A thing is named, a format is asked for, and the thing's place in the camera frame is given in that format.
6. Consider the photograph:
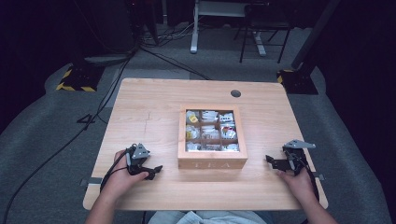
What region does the black metal chair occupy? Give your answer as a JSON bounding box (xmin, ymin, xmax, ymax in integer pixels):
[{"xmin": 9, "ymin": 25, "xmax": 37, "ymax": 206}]
[{"xmin": 233, "ymin": 2, "xmax": 294, "ymax": 64}]

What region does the person's light clothing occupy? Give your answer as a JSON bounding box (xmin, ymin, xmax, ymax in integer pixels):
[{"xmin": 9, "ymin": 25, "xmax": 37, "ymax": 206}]
[{"xmin": 148, "ymin": 210, "xmax": 276, "ymax": 224}]

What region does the white desk frame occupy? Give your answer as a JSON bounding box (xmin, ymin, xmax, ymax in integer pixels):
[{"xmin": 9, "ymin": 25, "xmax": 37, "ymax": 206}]
[{"xmin": 190, "ymin": 0, "xmax": 268, "ymax": 58}]

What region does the person's left hand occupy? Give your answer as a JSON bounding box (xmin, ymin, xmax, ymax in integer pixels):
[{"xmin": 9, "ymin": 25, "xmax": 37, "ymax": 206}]
[{"xmin": 104, "ymin": 148, "xmax": 149, "ymax": 200}]

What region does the dark slanted stand post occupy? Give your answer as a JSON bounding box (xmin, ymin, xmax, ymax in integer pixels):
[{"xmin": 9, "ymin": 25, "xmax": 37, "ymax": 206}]
[{"xmin": 290, "ymin": 0, "xmax": 343, "ymax": 71}]

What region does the person's right hand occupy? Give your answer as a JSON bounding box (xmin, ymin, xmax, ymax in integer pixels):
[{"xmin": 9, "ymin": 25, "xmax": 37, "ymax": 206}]
[{"xmin": 277, "ymin": 169, "xmax": 317, "ymax": 204}]

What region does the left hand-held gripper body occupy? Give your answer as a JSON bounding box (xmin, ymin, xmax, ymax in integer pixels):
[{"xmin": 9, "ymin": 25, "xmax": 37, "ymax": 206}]
[{"xmin": 125, "ymin": 143, "xmax": 152, "ymax": 175}]

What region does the long black floor cable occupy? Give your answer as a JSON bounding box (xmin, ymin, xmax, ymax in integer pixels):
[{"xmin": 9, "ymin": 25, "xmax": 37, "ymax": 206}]
[{"xmin": 0, "ymin": 57, "xmax": 134, "ymax": 224}]

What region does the hand-held gripper cable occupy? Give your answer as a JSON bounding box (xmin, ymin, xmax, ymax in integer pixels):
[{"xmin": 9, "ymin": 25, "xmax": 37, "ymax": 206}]
[
  {"xmin": 290, "ymin": 151, "xmax": 320, "ymax": 201},
  {"xmin": 99, "ymin": 147, "xmax": 134, "ymax": 192}
]

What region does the left hand-held gripper cable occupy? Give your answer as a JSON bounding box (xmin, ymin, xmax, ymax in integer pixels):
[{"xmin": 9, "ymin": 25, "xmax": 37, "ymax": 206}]
[{"xmin": 99, "ymin": 147, "xmax": 134, "ymax": 192}]

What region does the right hand-held gripper cable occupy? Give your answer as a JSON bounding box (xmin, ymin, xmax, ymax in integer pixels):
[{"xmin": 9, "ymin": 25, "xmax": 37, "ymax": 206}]
[{"xmin": 290, "ymin": 151, "xmax": 320, "ymax": 201}]

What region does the black yellow striped base plate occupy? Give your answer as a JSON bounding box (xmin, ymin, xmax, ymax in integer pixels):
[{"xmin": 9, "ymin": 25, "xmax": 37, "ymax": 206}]
[
  {"xmin": 276, "ymin": 68, "xmax": 319, "ymax": 95},
  {"xmin": 55, "ymin": 63, "xmax": 106, "ymax": 93}
]

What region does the assortment of tea bags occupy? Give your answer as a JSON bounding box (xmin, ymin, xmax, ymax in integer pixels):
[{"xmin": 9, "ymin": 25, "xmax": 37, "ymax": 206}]
[{"xmin": 185, "ymin": 109, "xmax": 241, "ymax": 152}]

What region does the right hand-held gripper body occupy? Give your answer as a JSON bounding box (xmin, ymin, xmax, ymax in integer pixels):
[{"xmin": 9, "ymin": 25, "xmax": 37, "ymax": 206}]
[{"xmin": 282, "ymin": 139, "xmax": 317, "ymax": 175}]

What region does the wooden tea box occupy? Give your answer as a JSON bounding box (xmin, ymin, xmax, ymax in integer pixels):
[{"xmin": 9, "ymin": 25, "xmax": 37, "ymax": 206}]
[{"xmin": 177, "ymin": 104, "xmax": 249, "ymax": 171}]

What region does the bundle of floor cables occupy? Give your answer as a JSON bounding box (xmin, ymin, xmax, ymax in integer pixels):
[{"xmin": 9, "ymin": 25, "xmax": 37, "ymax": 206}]
[{"xmin": 139, "ymin": 22, "xmax": 195, "ymax": 49}]

